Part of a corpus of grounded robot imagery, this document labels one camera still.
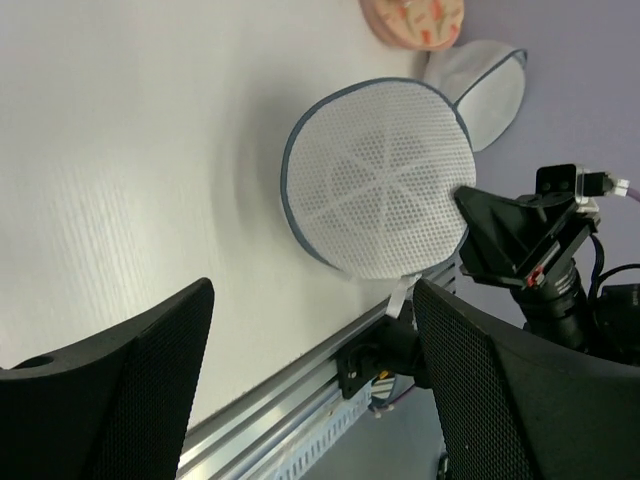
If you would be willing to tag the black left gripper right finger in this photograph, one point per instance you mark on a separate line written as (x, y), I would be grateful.
(515, 406)

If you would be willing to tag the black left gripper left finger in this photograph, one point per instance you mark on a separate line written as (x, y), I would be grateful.
(115, 405)

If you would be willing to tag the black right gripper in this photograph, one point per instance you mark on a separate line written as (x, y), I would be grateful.
(527, 246)

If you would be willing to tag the white mesh laundry bag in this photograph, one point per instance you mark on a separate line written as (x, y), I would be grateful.
(367, 181)

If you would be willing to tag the grey trimmed laundry bag stack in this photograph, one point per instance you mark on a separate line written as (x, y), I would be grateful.
(485, 80)

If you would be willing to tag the orange floral laundry bag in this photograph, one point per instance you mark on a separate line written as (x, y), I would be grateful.
(421, 25)

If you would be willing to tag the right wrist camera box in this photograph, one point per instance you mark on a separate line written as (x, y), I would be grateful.
(572, 179)

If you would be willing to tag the aluminium mounting rail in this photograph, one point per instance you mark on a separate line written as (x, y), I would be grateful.
(245, 438)

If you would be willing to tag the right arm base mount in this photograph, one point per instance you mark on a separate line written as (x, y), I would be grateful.
(390, 345)

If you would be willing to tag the grey slotted cable duct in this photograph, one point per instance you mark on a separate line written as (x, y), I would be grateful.
(305, 451)

